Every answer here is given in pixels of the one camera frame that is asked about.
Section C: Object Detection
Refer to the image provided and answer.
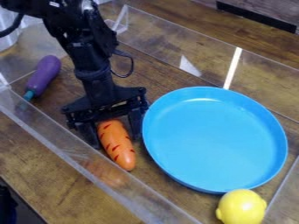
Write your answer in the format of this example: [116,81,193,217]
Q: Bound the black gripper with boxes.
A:
[60,71,150,151]

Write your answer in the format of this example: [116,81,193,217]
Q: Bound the orange toy carrot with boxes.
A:
[97,119,136,171]

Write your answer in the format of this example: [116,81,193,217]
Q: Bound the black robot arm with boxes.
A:
[0,0,148,148]

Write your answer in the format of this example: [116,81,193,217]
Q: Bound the blue round tray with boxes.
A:
[142,87,288,193]

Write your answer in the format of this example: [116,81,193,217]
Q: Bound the purple toy eggplant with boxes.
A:
[22,55,61,101]

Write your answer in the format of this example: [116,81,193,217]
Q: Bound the yellow toy lemon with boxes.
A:
[214,189,267,224]

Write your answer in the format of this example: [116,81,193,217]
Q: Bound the white curtain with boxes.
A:
[0,6,42,52]

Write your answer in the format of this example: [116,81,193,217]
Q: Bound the black cable loop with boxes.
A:
[108,48,136,79]

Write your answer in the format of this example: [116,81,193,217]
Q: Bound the clear acrylic enclosure wall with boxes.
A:
[0,0,299,224]

